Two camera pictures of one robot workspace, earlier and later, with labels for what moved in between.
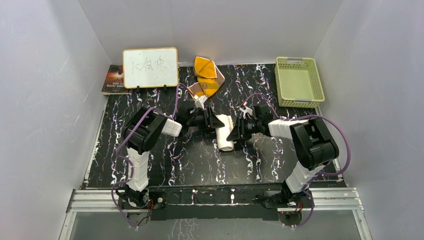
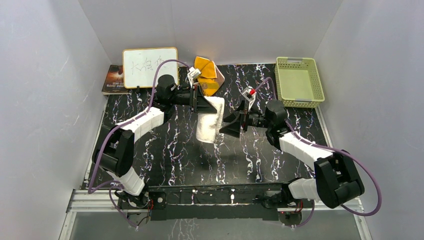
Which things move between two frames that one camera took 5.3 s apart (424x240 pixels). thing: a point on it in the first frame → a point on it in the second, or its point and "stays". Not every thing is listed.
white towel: (222, 133) → (208, 125)
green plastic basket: (298, 82) stays
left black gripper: (210, 121) → (203, 105)
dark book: (114, 83) stays
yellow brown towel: (209, 76) stays
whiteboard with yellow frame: (150, 67) stays
